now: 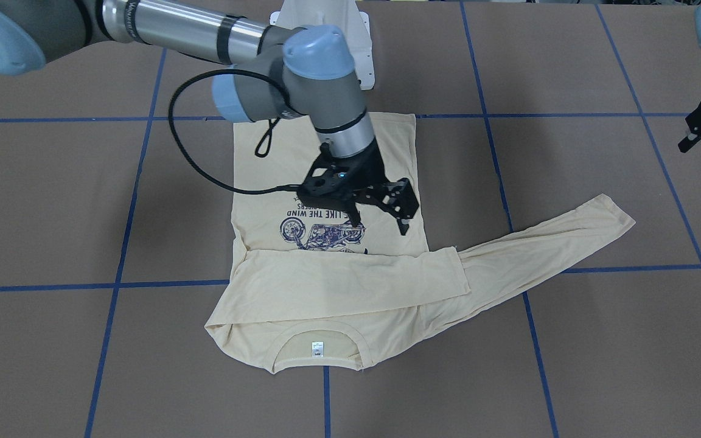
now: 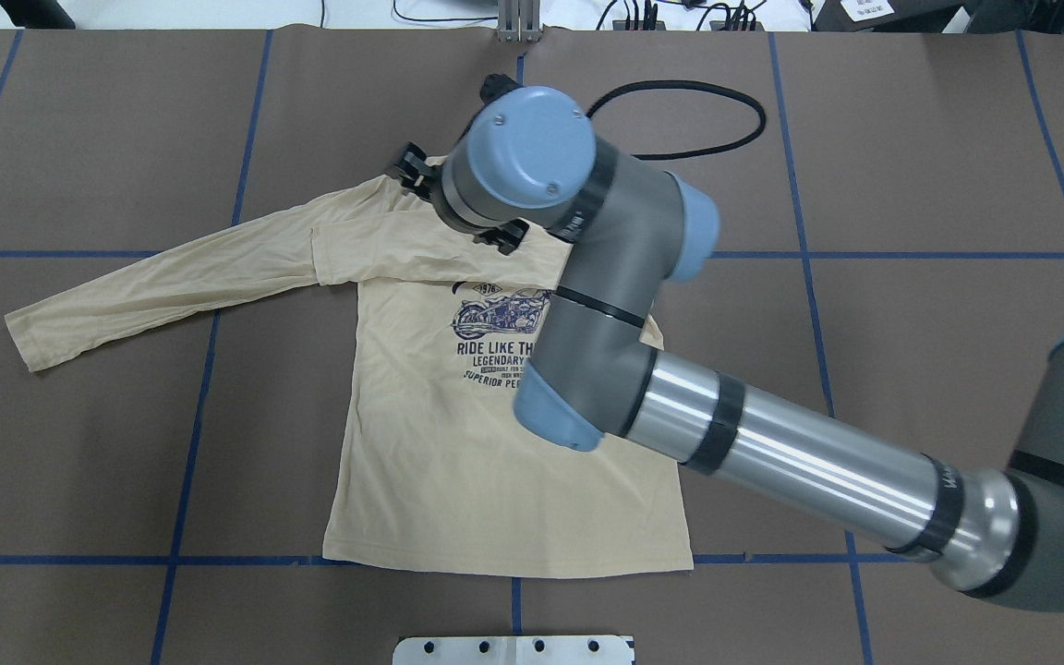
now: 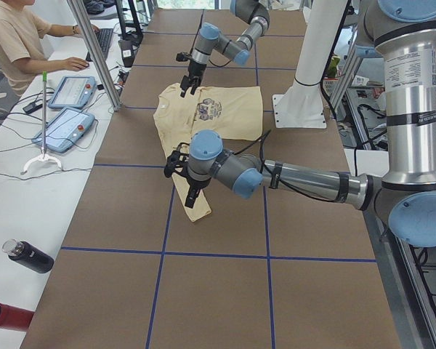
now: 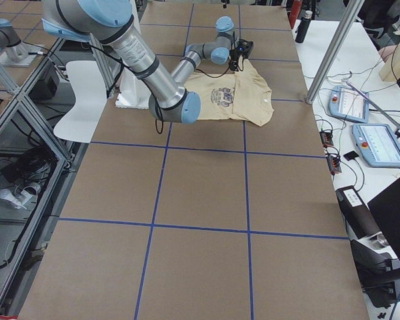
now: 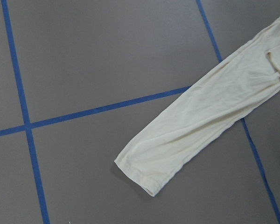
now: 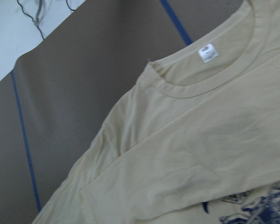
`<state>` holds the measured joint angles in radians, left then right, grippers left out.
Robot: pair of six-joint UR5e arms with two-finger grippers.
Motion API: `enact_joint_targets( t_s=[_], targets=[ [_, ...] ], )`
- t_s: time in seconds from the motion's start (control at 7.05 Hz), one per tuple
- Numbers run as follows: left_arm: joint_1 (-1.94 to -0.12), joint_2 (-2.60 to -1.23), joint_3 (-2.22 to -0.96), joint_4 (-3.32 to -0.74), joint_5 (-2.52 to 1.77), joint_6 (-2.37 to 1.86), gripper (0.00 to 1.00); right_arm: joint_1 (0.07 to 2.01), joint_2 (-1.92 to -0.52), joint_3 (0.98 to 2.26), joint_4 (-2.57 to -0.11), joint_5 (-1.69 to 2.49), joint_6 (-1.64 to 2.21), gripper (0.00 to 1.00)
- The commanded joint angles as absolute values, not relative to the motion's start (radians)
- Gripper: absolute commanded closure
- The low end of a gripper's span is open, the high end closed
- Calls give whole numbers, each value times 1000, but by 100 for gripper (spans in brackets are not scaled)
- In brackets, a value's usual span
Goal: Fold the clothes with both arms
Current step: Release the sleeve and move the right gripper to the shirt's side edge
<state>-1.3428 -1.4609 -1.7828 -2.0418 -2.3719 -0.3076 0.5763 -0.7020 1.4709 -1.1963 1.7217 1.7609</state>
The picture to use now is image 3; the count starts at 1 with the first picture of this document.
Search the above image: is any red water bottle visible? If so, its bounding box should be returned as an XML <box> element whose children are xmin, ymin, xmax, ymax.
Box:
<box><xmin>0</xmin><ymin>303</ymin><xmax>34</xmax><ymax>332</ymax></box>

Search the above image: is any black keyboard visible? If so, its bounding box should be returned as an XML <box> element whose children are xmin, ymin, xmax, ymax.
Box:
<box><xmin>95</xmin><ymin>28</ymin><xmax>113</xmax><ymax>60</ymax></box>

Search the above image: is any person in beige shirt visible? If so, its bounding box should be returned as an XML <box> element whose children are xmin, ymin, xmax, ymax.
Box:
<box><xmin>0</xmin><ymin>1</ymin><xmax>82</xmax><ymax>96</ymax></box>

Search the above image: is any far blue teach pendant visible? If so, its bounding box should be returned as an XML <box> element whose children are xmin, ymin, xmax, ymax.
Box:
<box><xmin>47</xmin><ymin>76</ymin><xmax>97</xmax><ymax>109</ymax></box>

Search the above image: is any near blue teach pendant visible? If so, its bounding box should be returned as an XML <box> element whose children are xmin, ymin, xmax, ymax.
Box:
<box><xmin>46</xmin><ymin>107</ymin><xmax>95</xmax><ymax>153</ymax></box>

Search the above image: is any aluminium frame post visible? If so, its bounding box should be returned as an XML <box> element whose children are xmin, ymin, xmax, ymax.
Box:
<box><xmin>67</xmin><ymin>0</ymin><xmax>121</xmax><ymax>111</ymax></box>

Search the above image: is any cream long-sleeve printed shirt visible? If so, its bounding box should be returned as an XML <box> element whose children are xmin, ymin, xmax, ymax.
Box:
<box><xmin>153</xmin><ymin>83</ymin><xmax>263</xmax><ymax>222</ymax></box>

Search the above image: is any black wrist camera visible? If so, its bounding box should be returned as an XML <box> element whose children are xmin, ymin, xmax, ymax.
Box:
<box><xmin>175</xmin><ymin>52</ymin><xmax>192</xmax><ymax>62</ymax></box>
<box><xmin>163</xmin><ymin>143</ymin><xmax>189</xmax><ymax>178</ymax></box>

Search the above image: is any blue teach pendant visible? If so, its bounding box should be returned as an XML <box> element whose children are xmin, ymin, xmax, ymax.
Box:
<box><xmin>47</xmin><ymin>76</ymin><xmax>97</xmax><ymax>109</ymax></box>
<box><xmin>46</xmin><ymin>107</ymin><xmax>95</xmax><ymax>153</ymax></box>

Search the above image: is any black water bottle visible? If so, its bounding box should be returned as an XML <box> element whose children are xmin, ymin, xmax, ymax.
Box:
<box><xmin>2</xmin><ymin>239</ymin><xmax>54</xmax><ymax>273</ymax></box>

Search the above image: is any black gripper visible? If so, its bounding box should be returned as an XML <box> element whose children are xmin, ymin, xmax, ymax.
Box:
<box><xmin>185</xmin><ymin>177</ymin><xmax>208</xmax><ymax>208</ymax></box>
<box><xmin>180</xmin><ymin>60</ymin><xmax>206</xmax><ymax>97</ymax></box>

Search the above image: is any white grabber stick green tip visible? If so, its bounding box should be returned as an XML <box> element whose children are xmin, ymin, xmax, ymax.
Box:
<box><xmin>21</xmin><ymin>71</ymin><xmax>63</xmax><ymax>175</ymax></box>

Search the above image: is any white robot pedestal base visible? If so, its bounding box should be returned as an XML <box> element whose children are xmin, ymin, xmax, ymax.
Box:
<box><xmin>273</xmin><ymin>0</ymin><xmax>348</xmax><ymax>129</ymax></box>

